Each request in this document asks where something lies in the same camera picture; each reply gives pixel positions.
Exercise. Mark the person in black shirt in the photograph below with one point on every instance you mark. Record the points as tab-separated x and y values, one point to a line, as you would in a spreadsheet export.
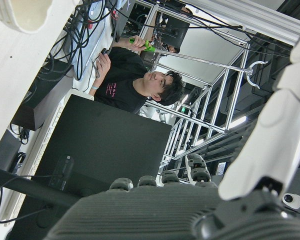
120	75

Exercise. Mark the small white camera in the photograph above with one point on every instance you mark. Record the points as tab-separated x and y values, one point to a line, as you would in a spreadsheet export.
291	200

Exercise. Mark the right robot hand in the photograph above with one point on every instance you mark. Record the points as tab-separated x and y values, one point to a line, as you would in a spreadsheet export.
152	215

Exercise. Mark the black square box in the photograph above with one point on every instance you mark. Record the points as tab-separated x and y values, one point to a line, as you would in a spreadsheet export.
5	152

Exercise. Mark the aluminium extrusion frame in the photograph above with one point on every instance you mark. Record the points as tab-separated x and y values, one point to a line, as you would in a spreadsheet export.
277	25

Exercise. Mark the black computer monitor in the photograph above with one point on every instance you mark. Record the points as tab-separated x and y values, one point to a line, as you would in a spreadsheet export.
102	140

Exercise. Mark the black computer mouse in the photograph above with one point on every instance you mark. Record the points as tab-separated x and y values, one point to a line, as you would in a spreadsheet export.
104	51

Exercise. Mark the white keyboard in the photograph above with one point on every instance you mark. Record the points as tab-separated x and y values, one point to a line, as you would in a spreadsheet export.
48	130

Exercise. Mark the black power brick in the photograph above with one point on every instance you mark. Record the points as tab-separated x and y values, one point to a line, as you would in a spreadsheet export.
47	100

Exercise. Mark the black background monitor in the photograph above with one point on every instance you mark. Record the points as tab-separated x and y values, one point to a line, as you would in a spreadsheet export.
175	32

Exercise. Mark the white paper cup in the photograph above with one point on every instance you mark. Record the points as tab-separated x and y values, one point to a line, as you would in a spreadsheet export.
5	10

